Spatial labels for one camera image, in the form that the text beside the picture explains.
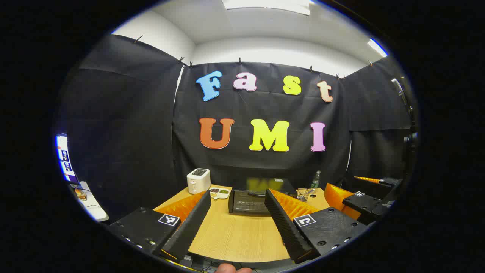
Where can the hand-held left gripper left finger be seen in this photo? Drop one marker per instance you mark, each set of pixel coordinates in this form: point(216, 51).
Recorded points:
point(189, 227)

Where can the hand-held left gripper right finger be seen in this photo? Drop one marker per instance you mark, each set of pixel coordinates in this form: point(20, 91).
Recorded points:
point(286, 227)

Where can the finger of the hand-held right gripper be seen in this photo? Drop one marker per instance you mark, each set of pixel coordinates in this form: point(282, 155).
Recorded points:
point(390, 182)
point(369, 204)

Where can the black electric oven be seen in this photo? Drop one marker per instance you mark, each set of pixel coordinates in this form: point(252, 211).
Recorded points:
point(250, 203)

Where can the white divided snack plate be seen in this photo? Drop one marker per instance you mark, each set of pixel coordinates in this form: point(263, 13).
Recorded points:
point(219, 193)

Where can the white toaster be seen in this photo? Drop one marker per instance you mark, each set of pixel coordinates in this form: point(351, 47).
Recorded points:
point(197, 182)

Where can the green plastic bottle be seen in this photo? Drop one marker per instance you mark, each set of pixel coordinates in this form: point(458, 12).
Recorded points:
point(315, 182)

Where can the white side desk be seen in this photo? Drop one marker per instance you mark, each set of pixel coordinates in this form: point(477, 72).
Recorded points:
point(94, 210)

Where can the small ceiling light panel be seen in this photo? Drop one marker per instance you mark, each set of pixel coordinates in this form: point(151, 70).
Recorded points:
point(377, 47)

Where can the computer monitor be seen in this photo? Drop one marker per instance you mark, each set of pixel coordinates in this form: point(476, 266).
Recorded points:
point(64, 159)

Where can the large ceiling light panel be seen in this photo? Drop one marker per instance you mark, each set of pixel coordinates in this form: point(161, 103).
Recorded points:
point(265, 5)

